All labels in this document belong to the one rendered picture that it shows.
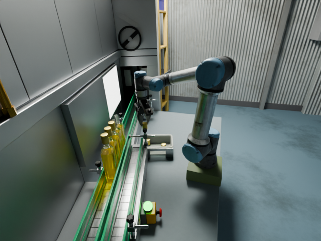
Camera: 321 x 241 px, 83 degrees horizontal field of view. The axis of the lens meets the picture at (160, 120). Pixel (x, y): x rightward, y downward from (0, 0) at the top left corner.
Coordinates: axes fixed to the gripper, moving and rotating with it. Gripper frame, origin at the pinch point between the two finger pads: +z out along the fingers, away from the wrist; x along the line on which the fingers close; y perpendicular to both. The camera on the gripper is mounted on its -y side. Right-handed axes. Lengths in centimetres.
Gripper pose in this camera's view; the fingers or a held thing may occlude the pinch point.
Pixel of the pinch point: (144, 124)
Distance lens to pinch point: 124.5
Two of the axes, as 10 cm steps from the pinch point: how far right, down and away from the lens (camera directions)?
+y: -5.1, -4.0, 7.6
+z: 0.1, 8.8, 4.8
